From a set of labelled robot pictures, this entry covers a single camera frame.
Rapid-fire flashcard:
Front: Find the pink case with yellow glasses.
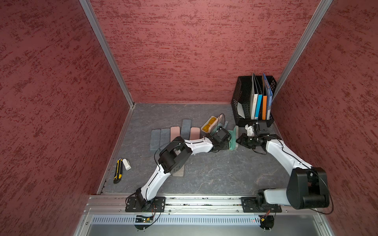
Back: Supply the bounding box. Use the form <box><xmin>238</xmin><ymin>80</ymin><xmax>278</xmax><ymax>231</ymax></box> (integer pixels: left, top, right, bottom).
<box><xmin>200</xmin><ymin>113</ymin><xmax>224</xmax><ymax>134</ymax></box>

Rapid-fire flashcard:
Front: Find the pink case with black glasses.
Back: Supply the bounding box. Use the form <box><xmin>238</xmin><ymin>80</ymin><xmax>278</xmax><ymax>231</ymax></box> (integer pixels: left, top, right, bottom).
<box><xmin>190</xmin><ymin>127</ymin><xmax>200</xmax><ymax>141</ymax></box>

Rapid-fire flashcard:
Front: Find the case with clear yellow glasses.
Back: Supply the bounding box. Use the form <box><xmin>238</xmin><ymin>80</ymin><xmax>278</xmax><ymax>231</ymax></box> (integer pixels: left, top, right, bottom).
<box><xmin>180</xmin><ymin>119</ymin><xmax>192</xmax><ymax>140</ymax></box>

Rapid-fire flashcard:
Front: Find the pink case with tortoise sunglasses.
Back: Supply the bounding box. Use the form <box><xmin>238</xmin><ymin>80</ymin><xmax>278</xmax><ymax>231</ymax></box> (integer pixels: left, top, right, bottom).
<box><xmin>170</xmin><ymin>126</ymin><xmax>181</xmax><ymax>141</ymax></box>

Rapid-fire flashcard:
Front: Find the grey case with black glasses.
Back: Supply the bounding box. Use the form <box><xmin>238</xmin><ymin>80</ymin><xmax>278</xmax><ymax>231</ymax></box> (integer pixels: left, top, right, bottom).
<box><xmin>159</xmin><ymin>128</ymin><xmax>170</xmax><ymax>149</ymax></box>

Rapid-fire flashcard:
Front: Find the grey case with orange glasses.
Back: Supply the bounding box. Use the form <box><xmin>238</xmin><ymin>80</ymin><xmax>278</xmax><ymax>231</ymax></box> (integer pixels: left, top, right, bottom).
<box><xmin>224</xmin><ymin>125</ymin><xmax>239</xmax><ymax>151</ymax></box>

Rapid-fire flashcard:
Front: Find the grey case with purple glasses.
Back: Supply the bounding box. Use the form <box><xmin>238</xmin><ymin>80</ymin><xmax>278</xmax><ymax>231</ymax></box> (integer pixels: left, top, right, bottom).
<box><xmin>210</xmin><ymin>121</ymin><xmax>228</xmax><ymax>135</ymax></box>

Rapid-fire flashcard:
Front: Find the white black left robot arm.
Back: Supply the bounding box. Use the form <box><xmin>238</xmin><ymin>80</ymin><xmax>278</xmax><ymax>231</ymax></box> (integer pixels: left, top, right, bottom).
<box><xmin>135</xmin><ymin>128</ymin><xmax>236</xmax><ymax>211</ymax></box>

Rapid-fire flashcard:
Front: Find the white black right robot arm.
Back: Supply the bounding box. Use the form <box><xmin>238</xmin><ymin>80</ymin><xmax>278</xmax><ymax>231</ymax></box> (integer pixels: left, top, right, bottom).
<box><xmin>236</xmin><ymin>123</ymin><xmax>334</xmax><ymax>213</ymax></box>

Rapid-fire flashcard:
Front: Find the cyan book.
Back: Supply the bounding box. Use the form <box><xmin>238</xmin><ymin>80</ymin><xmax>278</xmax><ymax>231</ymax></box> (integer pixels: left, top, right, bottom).
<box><xmin>255</xmin><ymin>76</ymin><xmax>263</xmax><ymax>120</ymax></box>

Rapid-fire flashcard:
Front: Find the black mesh file holder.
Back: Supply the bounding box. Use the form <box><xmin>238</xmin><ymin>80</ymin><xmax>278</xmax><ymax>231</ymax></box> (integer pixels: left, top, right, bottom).
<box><xmin>231</xmin><ymin>74</ymin><xmax>277</xmax><ymax>127</ymax></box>

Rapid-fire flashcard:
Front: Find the orange book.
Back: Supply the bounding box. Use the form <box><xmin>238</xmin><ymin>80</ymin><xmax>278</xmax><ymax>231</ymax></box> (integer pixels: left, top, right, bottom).
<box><xmin>261</xmin><ymin>74</ymin><xmax>267</xmax><ymax>120</ymax></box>

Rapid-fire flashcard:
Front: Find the white book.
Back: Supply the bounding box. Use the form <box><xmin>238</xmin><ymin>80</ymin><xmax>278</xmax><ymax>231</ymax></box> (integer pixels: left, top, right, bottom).
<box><xmin>250</xmin><ymin>74</ymin><xmax>258</xmax><ymax>120</ymax></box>

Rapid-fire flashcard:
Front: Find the blue book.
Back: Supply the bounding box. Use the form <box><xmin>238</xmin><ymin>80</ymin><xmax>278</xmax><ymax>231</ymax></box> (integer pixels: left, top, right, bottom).
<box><xmin>263</xmin><ymin>74</ymin><xmax>273</xmax><ymax>120</ymax></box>

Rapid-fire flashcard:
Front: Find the small white box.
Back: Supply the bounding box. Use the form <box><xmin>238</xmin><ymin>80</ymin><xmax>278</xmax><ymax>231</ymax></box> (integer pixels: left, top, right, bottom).
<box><xmin>122</xmin><ymin>158</ymin><xmax>131</xmax><ymax>171</ymax></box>

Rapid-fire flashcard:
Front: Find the yellow black utility knife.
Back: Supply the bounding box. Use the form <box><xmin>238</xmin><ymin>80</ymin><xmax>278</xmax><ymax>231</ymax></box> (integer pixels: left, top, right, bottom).
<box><xmin>113</xmin><ymin>159</ymin><xmax>123</xmax><ymax>184</ymax></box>

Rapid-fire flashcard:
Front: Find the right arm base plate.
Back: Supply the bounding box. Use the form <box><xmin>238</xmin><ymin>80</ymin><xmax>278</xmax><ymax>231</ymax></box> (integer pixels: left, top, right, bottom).
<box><xmin>241</xmin><ymin>197</ymin><xmax>282</xmax><ymax>214</ymax></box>

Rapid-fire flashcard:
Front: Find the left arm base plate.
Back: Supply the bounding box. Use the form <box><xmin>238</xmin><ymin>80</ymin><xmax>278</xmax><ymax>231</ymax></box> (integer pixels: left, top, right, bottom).
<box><xmin>125</xmin><ymin>196</ymin><xmax>166</xmax><ymax>213</ymax></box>

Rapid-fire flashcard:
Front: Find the aluminium front rail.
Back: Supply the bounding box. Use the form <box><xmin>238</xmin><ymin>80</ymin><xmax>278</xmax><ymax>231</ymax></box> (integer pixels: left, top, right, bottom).
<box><xmin>74</xmin><ymin>194</ymin><xmax>334</xmax><ymax>236</ymax></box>

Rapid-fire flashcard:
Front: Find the aluminium corner post right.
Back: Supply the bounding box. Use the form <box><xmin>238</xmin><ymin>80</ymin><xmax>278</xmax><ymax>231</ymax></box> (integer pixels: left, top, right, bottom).
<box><xmin>273</xmin><ymin>0</ymin><xmax>333</xmax><ymax>99</ymax></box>

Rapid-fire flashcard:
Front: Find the aluminium corner post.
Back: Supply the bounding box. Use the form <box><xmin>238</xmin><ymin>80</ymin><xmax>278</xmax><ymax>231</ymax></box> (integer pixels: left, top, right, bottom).
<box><xmin>79</xmin><ymin>0</ymin><xmax>135</xmax><ymax>109</ymax></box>
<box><xmin>273</xmin><ymin>0</ymin><xmax>333</xmax><ymax>99</ymax></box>

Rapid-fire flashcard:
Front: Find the aluminium corner post left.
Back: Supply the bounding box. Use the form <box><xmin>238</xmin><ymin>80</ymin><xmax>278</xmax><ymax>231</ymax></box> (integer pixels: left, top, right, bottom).
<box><xmin>79</xmin><ymin>0</ymin><xmax>135</xmax><ymax>109</ymax></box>

